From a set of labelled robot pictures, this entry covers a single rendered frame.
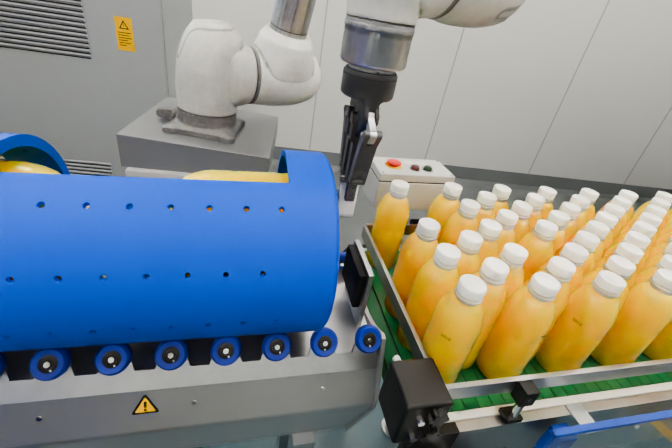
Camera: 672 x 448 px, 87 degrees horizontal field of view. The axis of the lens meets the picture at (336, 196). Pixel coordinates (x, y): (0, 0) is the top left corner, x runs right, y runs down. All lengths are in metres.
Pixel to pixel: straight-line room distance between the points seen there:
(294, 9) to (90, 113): 1.48
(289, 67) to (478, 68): 2.67
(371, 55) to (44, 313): 0.47
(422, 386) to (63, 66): 2.05
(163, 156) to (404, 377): 0.73
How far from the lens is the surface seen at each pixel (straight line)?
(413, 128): 3.46
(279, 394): 0.66
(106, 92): 2.15
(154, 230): 0.45
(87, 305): 0.49
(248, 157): 0.92
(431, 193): 0.92
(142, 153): 0.99
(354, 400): 0.70
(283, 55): 0.99
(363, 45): 0.46
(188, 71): 0.96
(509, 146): 3.93
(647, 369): 0.87
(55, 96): 2.28
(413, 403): 0.54
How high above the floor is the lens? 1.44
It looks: 29 degrees down
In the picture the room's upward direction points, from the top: 10 degrees clockwise
